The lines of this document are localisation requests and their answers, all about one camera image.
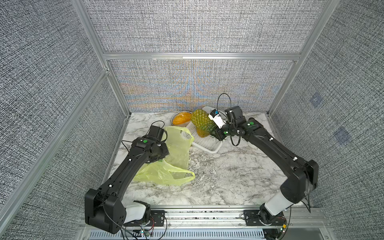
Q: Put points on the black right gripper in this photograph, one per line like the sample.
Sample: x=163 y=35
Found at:
x=218 y=134

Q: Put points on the pineapple with green crown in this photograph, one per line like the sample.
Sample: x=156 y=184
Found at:
x=204 y=125

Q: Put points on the yellow-green avocado plastic bag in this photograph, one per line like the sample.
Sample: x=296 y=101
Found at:
x=173 y=170

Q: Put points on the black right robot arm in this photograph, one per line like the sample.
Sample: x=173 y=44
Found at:
x=302 y=175

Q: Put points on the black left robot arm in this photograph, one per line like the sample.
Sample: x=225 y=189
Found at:
x=103 y=206

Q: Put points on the white perforated plastic basket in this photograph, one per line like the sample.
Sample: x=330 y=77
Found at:
x=208 y=144

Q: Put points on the bowl with orange food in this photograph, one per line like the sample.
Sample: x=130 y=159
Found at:
x=181 y=119

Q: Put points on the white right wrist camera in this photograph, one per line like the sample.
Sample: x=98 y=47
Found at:
x=215 y=116

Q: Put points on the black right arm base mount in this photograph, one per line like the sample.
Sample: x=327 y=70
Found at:
x=263 y=218

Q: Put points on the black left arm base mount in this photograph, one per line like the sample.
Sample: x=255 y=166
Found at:
x=156 y=219

